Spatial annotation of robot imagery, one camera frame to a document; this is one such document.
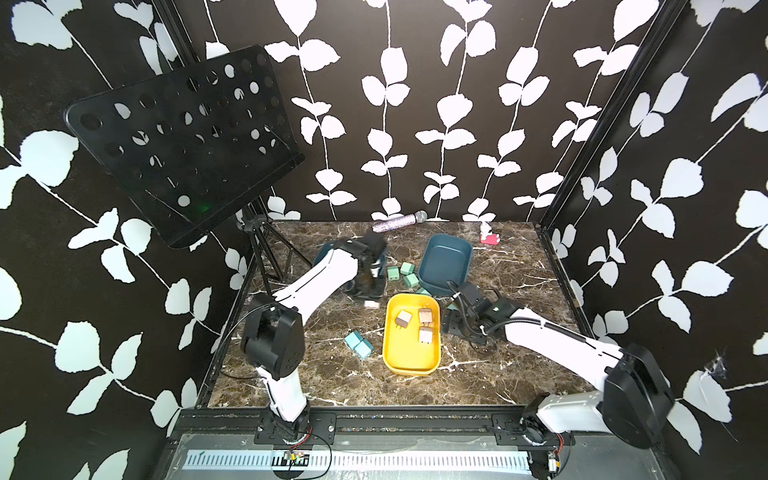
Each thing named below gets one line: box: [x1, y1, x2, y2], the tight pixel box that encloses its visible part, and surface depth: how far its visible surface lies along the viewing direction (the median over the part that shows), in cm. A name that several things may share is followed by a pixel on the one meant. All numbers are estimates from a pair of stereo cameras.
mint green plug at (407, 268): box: [400, 262, 416, 276], surface depth 106 cm
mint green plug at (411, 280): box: [403, 273, 419, 289], surface depth 103 cm
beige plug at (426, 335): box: [419, 326, 433, 345], surface depth 90 cm
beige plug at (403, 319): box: [395, 310, 412, 329], surface depth 94 cm
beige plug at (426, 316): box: [419, 308, 433, 326], surface depth 95 cm
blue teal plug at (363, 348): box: [353, 339, 374, 359], surface depth 88 cm
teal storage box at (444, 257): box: [418, 234, 473, 296], surface depth 108 cm
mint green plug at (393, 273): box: [387, 266, 400, 281], surface depth 106 cm
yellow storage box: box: [383, 292, 442, 376], surface depth 91 cm
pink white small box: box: [480, 233, 501, 245], surface depth 117 cm
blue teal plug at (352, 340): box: [344, 332, 361, 350], surface depth 89 cm
